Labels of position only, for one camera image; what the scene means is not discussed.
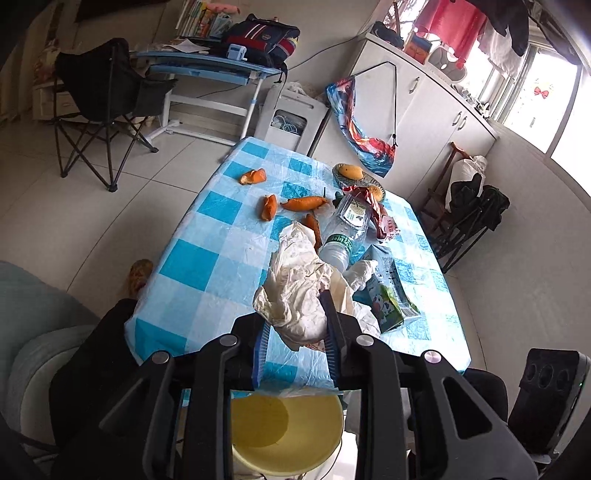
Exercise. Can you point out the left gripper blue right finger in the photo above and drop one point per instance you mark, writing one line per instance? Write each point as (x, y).
(457, 433)

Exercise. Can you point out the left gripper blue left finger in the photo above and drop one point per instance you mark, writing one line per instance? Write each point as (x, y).
(173, 421)

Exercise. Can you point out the milk carton pack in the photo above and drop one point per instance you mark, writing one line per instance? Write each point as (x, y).
(385, 294)

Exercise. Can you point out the large white tissue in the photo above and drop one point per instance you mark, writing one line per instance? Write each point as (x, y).
(289, 299)

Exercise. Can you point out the clear plastic water bottle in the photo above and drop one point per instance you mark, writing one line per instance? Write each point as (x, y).
(340, 239)

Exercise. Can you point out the red orange snack bag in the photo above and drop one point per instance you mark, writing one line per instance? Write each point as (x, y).
(384, 224)

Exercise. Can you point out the long orange peel piece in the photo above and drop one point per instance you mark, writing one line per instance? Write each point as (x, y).
(304, 204)

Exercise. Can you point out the clear plastic food box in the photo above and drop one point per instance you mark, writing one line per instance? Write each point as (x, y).
(352, 217)

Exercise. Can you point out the yellow plastic basin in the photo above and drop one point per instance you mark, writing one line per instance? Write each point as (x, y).
(285, 436)

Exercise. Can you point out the blue white checkered tablecloth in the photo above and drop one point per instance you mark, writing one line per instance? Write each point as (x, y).
(220, 252)

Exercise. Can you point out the black tracker device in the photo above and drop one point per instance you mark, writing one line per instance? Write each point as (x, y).
(549, 390)

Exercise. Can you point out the light blue sofa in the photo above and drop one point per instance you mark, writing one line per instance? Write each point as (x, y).
(41, 328)

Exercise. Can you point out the folded black chair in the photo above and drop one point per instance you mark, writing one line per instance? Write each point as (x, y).
(475, 210)

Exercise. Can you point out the brown wooden chair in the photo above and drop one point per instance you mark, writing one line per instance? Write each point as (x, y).
(434, 203)

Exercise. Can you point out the front yellow mango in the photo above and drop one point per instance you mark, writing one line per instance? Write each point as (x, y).
(376, 192)

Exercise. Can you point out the yellow mango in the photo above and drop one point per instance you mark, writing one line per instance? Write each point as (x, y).
(376, 192)
(351, 172)

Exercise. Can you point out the dark glass fruit bowl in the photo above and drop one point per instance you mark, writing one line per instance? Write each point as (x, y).
(365, 182)

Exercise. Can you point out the white stuffed bag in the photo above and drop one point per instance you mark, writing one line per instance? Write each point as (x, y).
(470, 172)

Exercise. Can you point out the rear yellow mango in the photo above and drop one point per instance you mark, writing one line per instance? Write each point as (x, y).
(351, 172)

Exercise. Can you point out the colourful hanging cloth bag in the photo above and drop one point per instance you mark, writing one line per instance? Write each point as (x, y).
(375, 153)

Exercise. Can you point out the blue study desk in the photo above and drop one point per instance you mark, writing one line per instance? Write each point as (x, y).
(175, 64)

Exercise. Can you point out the black folding camp chair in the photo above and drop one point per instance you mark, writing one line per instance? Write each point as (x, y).
(113, 102)

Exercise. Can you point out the dark striped backpack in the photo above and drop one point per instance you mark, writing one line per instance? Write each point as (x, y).
(267, 42)

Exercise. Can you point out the row of books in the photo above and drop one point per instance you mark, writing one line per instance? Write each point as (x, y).
(199, 19)

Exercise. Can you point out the red hanging garment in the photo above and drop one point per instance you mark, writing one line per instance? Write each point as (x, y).
(456, 23)

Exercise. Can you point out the white wall cabinet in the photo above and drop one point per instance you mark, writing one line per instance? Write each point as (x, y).
(431, 115)

